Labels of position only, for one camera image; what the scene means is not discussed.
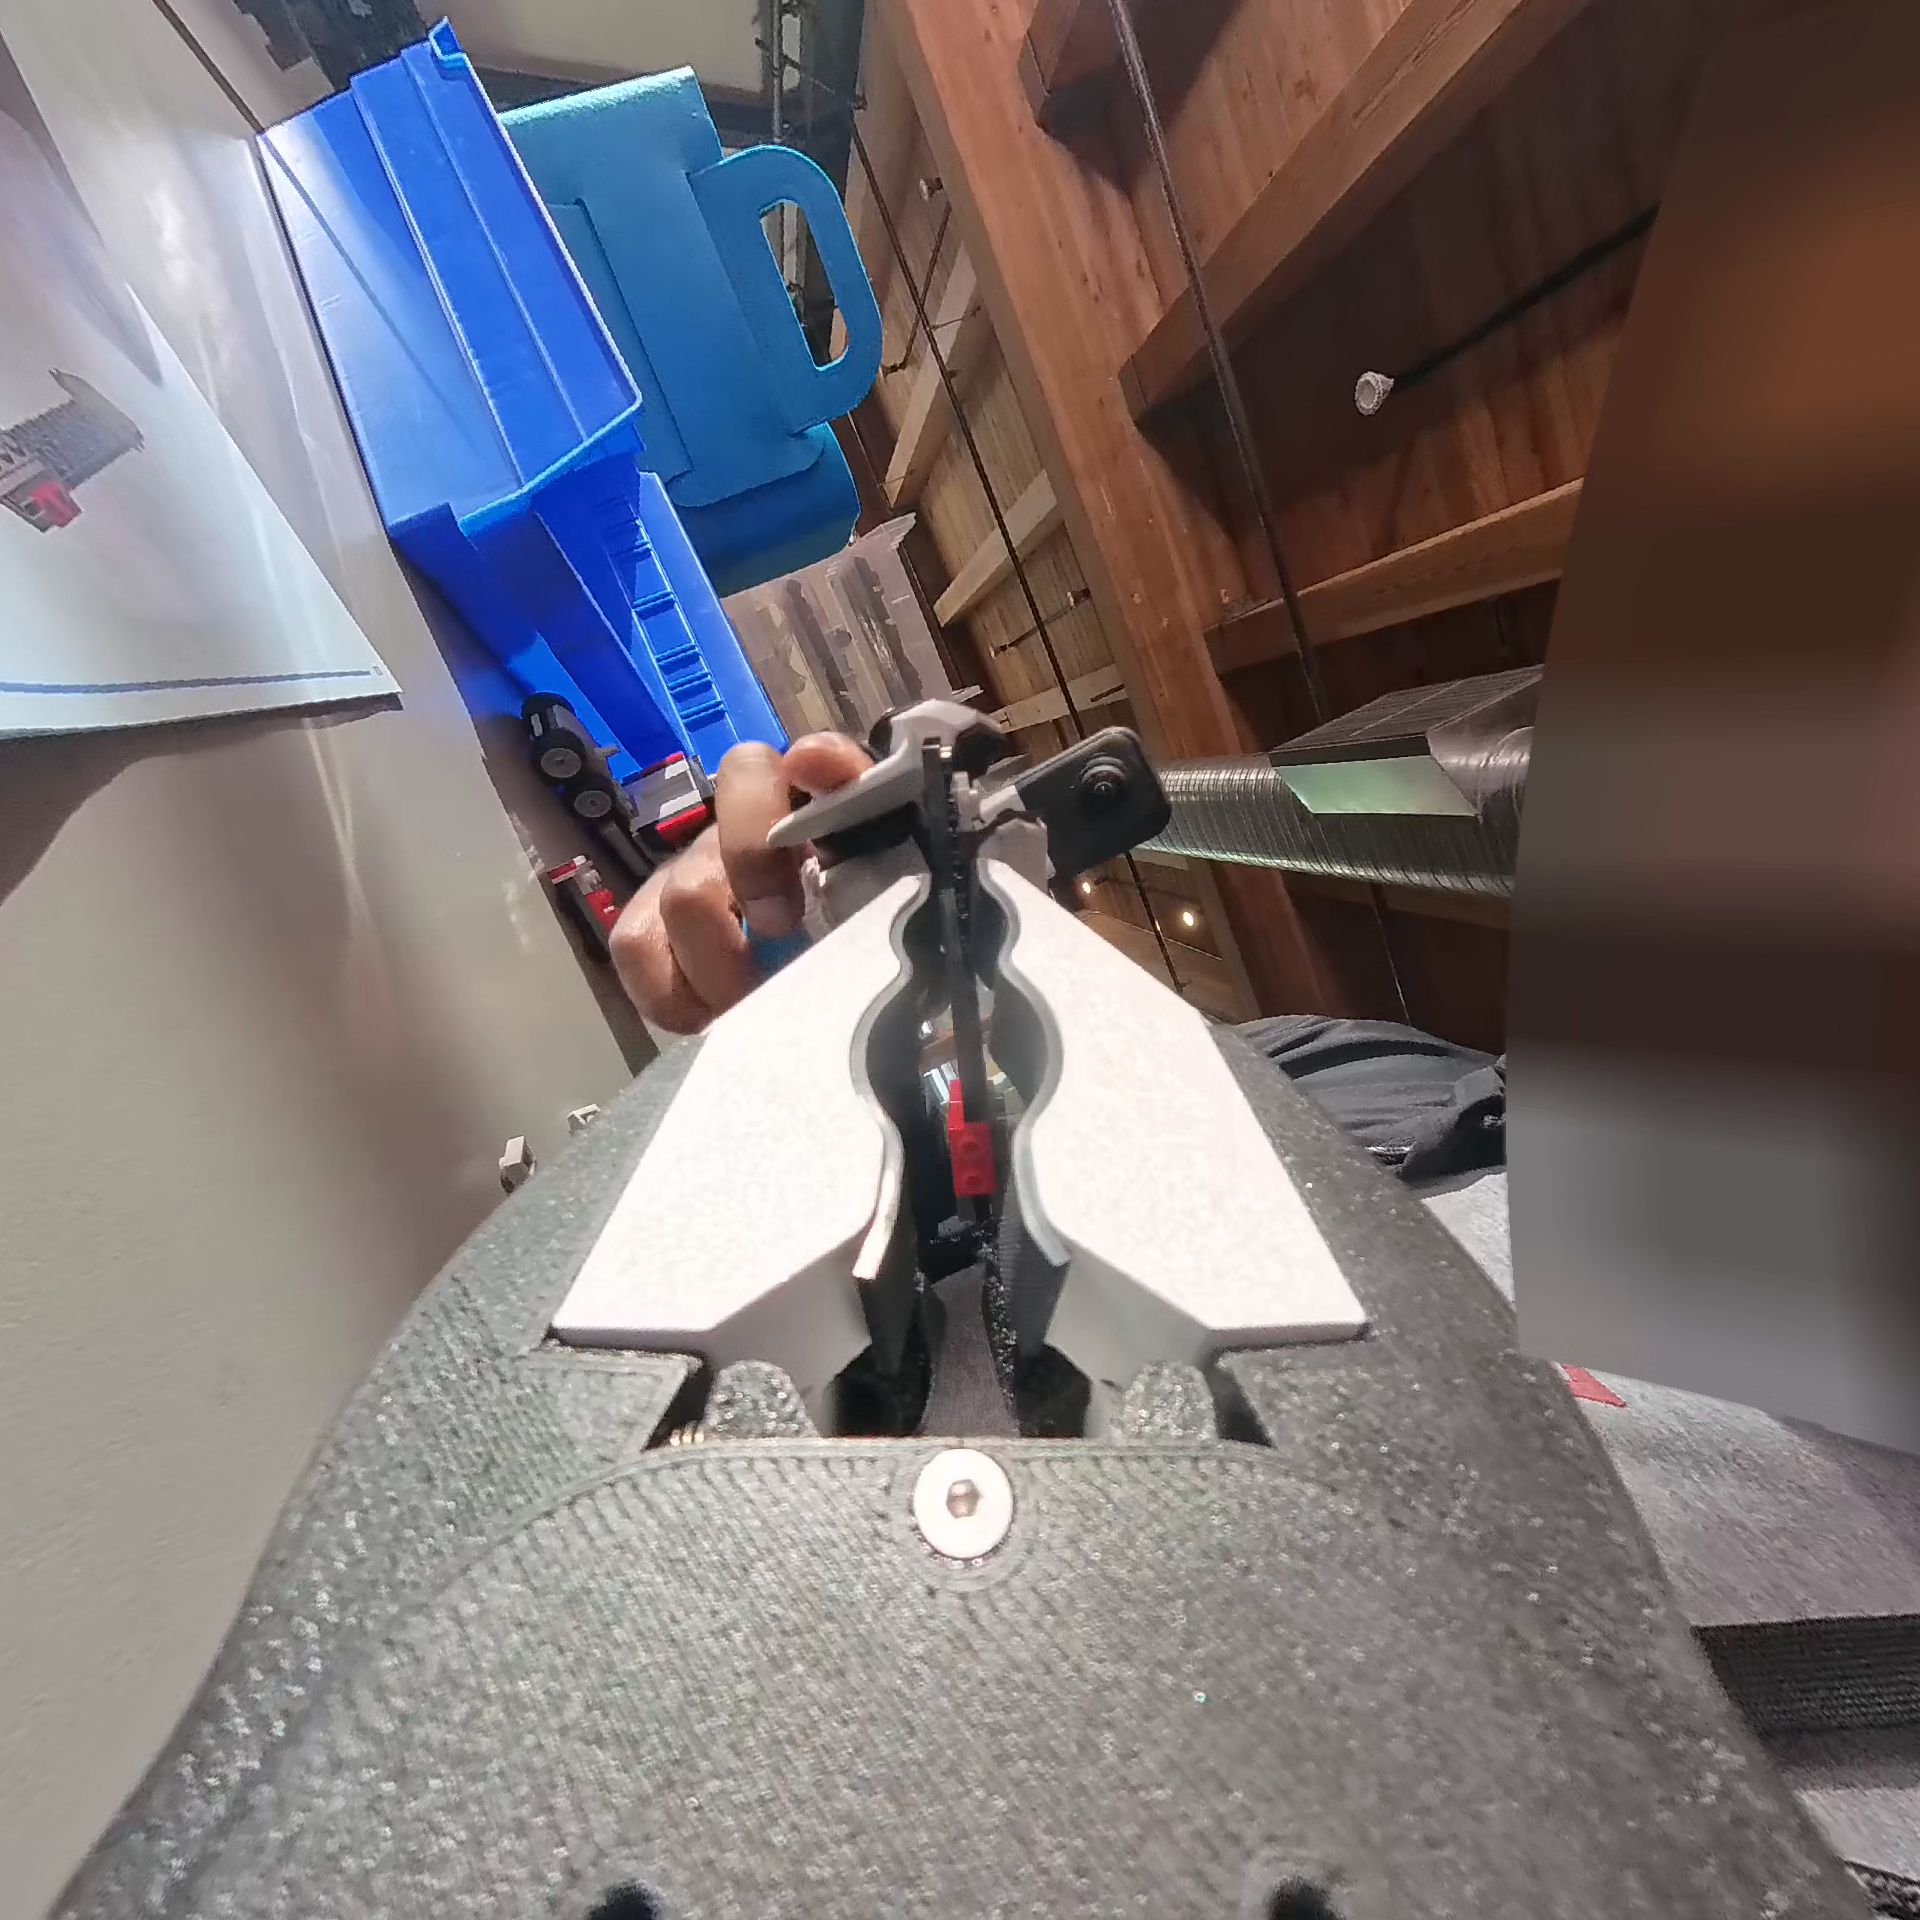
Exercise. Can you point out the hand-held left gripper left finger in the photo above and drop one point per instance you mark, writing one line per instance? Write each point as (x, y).
(733, 1183)

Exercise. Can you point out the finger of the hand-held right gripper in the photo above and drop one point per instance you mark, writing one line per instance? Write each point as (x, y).
(849, 804)
(1030, 798)

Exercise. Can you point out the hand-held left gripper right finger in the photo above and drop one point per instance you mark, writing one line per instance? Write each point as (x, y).
(1185, 1183)

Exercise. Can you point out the long black brick beam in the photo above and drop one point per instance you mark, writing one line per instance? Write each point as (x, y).
(960, 932)

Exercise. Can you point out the blue plastic bin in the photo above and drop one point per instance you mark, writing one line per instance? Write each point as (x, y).
(481, 374)

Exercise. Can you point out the person's right forearm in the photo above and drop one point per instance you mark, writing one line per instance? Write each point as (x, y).
(1381, 1079)

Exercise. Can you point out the grey desk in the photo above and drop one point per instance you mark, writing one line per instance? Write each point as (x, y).
(225, 1050)

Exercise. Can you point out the person's right hand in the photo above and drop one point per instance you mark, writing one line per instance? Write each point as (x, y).
(690, 932)

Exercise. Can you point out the clear plastic storage box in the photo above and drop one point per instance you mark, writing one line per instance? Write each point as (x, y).
(839, 630)

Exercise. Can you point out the small grey clip brick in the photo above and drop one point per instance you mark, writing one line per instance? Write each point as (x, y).
(511, 1162)

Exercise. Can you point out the red black toy brick truck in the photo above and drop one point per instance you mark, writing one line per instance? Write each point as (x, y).
(617, 783)

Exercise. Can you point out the red brick sub-assembly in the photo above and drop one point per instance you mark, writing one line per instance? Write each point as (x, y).
(588, 896)

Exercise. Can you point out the person's grey sweatshirt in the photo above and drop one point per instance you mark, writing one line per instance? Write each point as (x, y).
(1725, 1499)

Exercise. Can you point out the light blue instruction booklet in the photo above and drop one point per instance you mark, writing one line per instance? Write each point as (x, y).
(150, 600)

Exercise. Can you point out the silver flexible duct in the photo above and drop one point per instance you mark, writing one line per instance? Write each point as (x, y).
(1350, 826)

